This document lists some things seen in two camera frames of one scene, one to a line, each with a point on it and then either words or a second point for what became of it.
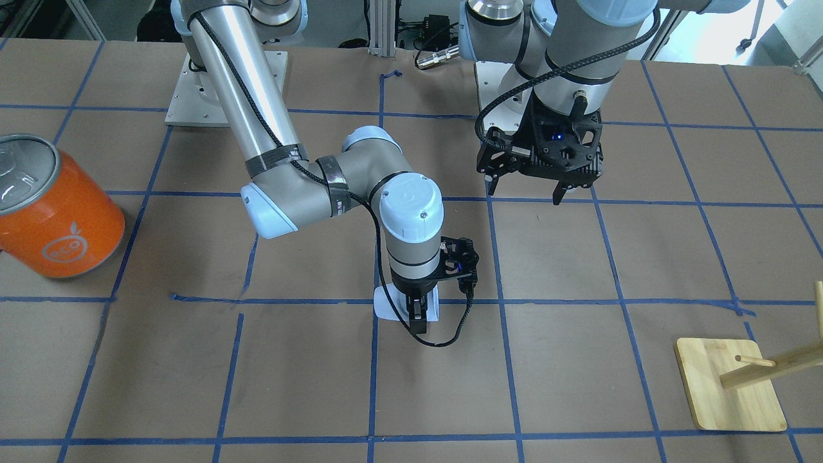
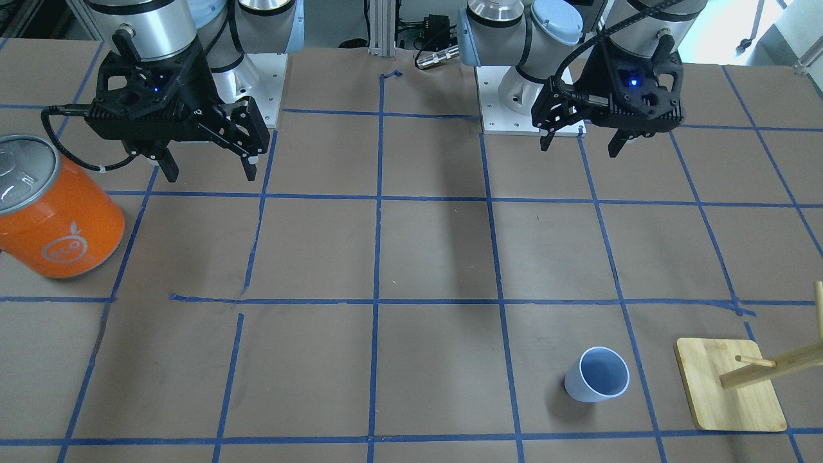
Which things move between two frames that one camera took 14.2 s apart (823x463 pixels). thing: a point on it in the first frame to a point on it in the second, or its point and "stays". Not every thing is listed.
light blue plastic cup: x=384 y=309 to x=600 y=375
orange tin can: x=57 y=218 stays
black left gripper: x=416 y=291 to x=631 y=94
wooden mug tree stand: x=731 y=385 stays
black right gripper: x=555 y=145 to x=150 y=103
